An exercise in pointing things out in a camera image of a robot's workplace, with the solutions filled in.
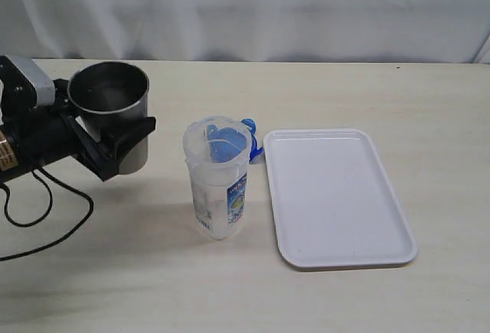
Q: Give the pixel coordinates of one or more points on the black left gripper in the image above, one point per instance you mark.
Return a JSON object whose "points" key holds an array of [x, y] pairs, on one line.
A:
{"points": [[35, 136]]}

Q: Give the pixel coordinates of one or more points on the stainless steel cup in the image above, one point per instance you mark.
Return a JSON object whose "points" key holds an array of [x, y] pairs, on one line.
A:
{"points": [[109, 93]]}

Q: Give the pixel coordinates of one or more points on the blue container lid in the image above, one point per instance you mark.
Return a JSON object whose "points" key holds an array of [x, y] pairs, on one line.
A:
{"points": [[253, 145]]}

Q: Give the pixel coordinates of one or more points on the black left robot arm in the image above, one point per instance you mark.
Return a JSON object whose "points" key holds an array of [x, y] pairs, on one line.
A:
{"points": [[98, 117]]}

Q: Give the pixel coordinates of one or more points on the clear plastic container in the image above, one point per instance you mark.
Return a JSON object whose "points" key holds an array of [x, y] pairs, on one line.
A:
{"points": [[218, 189]]}

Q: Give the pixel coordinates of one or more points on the white backdrop cloth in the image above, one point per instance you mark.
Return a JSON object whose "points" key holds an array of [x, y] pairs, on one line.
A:
{"points": [[453, 31]]}

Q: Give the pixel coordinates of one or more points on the white plastic tray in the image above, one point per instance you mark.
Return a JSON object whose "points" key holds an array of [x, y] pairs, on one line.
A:
{"points": [[333, 204]]}

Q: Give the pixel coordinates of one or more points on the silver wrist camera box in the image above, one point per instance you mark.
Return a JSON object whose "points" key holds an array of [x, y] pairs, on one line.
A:
{"points": [[43, 85]]}

